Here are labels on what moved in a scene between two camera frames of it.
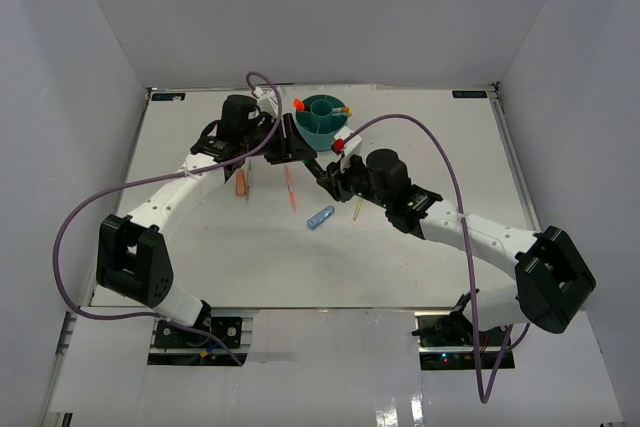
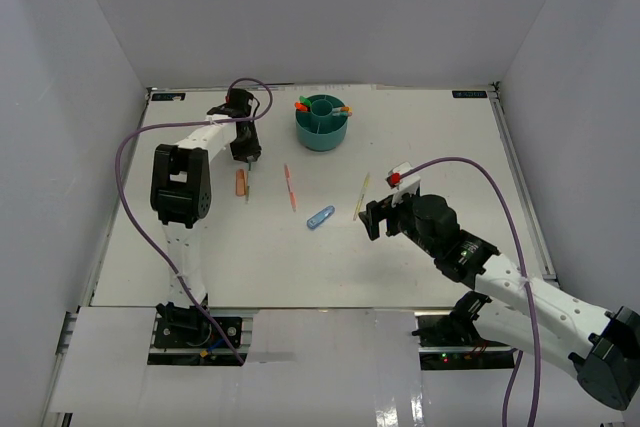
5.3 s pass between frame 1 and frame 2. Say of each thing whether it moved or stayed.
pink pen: stayed
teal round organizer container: stayed
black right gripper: moved
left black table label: stayed
